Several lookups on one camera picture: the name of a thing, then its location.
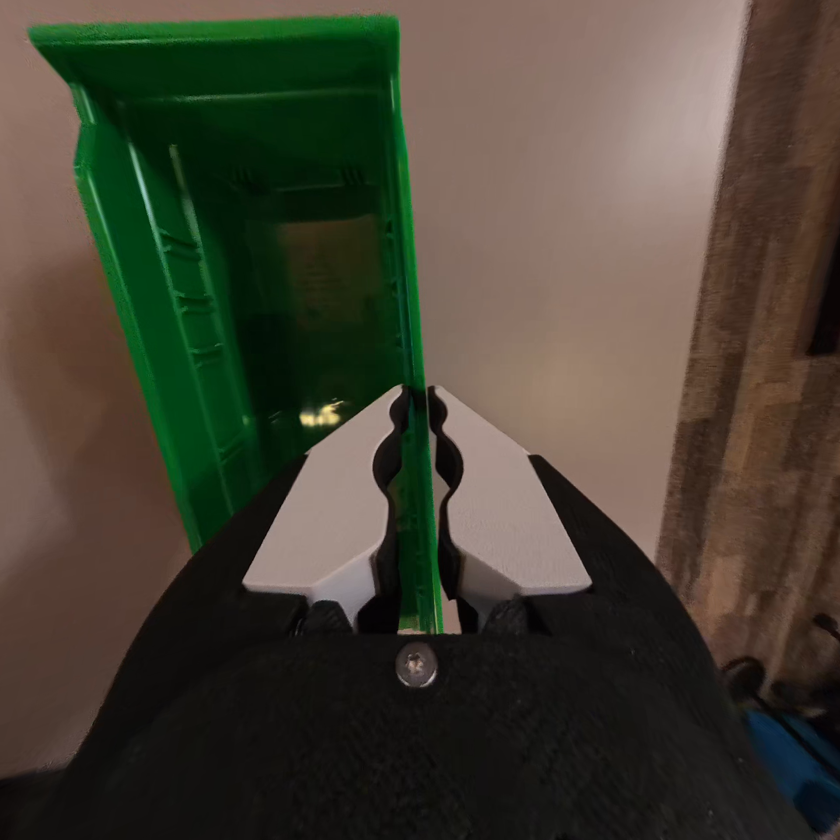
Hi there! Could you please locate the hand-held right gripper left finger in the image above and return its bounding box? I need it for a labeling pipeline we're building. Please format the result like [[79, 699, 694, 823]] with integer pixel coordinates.
[[243, 384, 413, 634]]

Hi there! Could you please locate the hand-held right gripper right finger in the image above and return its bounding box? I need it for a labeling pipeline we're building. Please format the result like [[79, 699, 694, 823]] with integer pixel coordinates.
[[427, 385, 592, 634]]

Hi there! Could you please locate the green plastic bin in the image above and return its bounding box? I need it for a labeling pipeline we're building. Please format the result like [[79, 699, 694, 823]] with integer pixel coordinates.
[[28, 14, 446, 636]]

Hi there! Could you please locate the blue plastic object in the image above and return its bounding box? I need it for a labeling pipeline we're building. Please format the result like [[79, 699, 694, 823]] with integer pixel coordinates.
[[745, 712, 840, 837]]

